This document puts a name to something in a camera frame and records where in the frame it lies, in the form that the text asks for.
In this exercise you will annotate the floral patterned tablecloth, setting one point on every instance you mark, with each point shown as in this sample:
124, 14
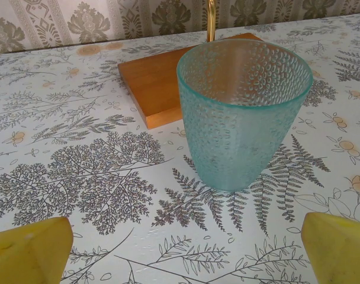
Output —
79, 148

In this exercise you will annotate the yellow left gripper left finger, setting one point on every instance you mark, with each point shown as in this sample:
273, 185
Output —
26, 254

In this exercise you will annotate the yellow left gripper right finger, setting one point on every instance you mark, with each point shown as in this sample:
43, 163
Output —
340, 254

